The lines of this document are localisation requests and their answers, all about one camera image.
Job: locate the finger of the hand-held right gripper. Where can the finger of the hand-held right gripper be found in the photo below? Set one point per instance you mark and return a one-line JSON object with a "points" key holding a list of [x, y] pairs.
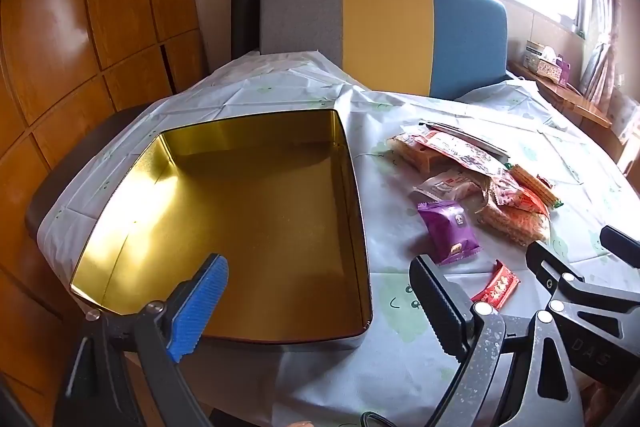
{"points": [[622, 243], [550, 264]]}

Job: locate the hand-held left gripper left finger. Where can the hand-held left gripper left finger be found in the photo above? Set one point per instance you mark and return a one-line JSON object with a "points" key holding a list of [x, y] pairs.
{"points": [[200, 302]]}

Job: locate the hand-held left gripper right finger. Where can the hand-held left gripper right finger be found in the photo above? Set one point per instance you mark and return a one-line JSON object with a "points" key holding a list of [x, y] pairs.
{"points": [[440, 307]]}

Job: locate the clear puffed rice packet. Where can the clear puffed rice packet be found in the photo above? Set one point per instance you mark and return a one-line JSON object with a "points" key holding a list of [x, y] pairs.
{"points": [[515, 227]]}

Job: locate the small red candy packet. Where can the small red candy packet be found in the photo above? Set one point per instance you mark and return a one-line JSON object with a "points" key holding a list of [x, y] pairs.
{"points": [[497, 288]]}

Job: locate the red snack packet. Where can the red snack packet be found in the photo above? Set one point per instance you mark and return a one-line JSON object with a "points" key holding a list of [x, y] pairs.
{"points": [[515, 199]]}

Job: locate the purple snack packet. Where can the purple snack packet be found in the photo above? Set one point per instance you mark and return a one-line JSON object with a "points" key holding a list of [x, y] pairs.
{"points": [[447, 232]]}

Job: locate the orange wafer packet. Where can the orange wafer packet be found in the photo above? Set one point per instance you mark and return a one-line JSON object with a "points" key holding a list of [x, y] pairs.
{"points": [[532, 184]]}

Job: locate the gold tin box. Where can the gold tin box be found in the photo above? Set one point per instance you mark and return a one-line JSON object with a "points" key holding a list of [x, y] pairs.
{"points": [[250, 217]]}

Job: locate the white red-label snack packet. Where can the white red-label snack packet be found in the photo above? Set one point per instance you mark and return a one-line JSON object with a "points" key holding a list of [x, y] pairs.
{"points": [[445, 187]]}

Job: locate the large red sesame stick bag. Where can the large red sesame stick bag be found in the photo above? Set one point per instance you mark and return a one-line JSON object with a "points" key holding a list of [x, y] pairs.
{"points": [[415, 149]]}

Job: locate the rose print snack packet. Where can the rose print snack packet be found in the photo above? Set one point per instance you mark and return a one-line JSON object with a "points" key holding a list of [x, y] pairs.
{"points": [[475, 159]]}

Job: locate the white printed tablecloth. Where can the white printed tablecloth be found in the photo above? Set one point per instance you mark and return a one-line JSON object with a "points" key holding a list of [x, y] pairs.
{"points": [[325, 387]]}

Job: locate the small purple box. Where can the small purple box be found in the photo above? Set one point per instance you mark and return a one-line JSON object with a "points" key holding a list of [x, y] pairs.
{"points": [[563, 72]]}

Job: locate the pink side curtain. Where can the pink side curtain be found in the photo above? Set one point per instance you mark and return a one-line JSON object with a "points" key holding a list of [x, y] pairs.
{"points": [[605, 57]]}

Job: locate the tissue box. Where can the tissue box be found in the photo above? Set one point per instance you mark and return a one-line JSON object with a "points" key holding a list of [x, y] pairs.
{"points": [[542, 59]]}

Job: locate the grey yellow blue chair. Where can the grey yellow blue chair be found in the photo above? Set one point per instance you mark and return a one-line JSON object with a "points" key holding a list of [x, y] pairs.
{"points": [[385, 27]]}

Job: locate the wooden wardrobe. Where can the wooden wardrobe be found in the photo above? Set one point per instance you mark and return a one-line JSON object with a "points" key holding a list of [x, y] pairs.
{"points": [[75, 32]]}

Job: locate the black rolled mat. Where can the black rolled mat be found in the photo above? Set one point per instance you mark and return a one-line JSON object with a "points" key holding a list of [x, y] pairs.
{"points": [[245, 7]]}

